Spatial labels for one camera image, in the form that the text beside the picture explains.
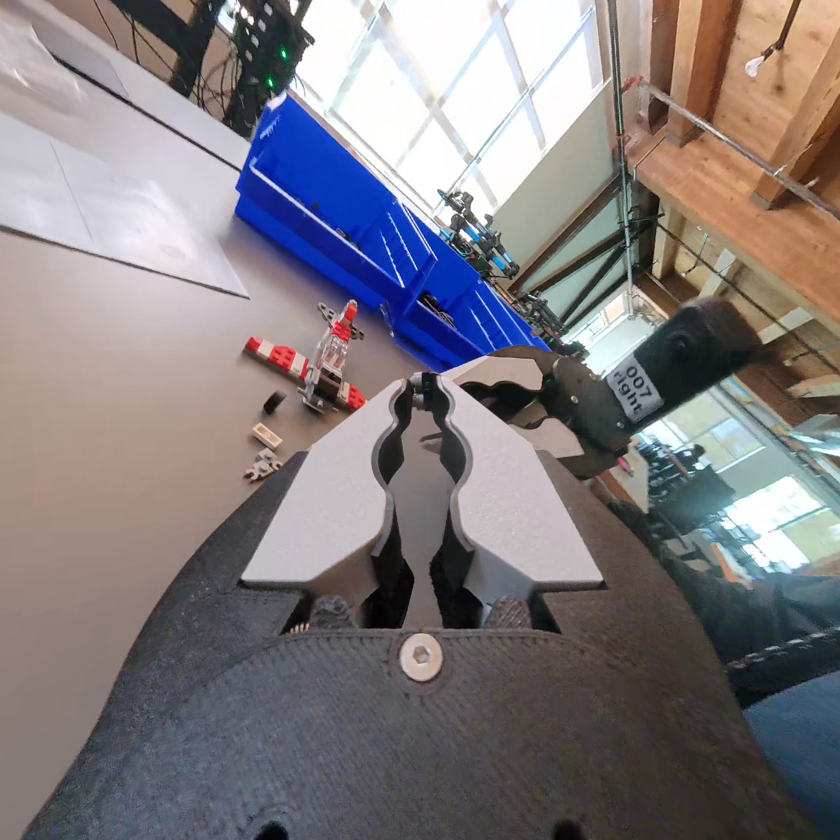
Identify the small beige toy brick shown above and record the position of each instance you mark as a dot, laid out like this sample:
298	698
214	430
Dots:
267	433

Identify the black wheel with grey axle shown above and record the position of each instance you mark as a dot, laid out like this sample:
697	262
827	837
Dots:
420	389

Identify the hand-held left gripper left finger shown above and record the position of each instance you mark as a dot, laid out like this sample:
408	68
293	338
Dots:
315	525

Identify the grey desk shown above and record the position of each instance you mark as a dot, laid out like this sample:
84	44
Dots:
118	433

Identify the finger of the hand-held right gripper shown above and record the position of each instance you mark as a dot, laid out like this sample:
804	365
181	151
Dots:
505	370
549	440

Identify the blue plastic bin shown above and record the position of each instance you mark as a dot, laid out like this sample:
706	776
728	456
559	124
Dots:
328	217
473	315

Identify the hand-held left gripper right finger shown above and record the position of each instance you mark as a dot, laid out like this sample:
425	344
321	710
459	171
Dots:
519	525

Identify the black camera tripod rig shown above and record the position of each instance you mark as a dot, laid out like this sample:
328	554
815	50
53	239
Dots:
475	236

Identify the red white toy brick airplane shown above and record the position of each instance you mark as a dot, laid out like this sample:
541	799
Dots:
315	368

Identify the white instruction booklet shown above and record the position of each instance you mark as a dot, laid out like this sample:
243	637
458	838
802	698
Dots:
105	210

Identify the small black toy wheel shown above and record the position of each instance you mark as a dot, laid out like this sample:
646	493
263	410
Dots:
273	402

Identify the small grey toy brick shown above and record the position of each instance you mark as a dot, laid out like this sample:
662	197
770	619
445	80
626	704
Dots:
263	463

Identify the person's legs in jeans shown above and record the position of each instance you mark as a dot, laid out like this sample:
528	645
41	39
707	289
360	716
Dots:
801	761

